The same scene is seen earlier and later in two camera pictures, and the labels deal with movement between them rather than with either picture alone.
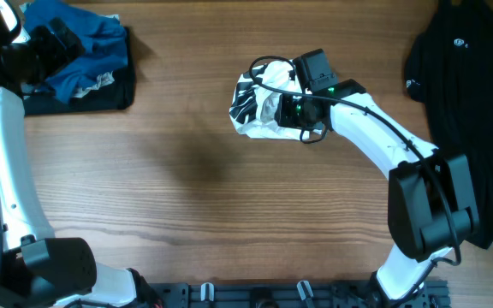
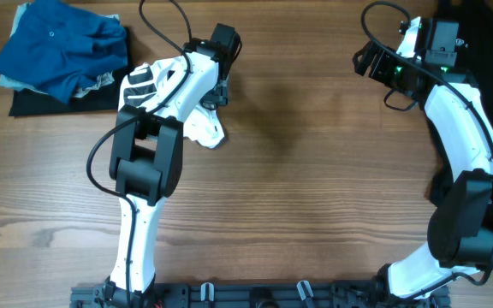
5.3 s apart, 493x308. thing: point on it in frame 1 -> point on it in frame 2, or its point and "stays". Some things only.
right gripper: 284,115 -> 375,62
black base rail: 288,294 stays
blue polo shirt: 104,40 stays
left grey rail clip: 203,292 stays
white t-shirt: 254,105 -> 140,86
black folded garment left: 120,94 stays
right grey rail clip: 305,289 stays
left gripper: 43,38 -> 220,95
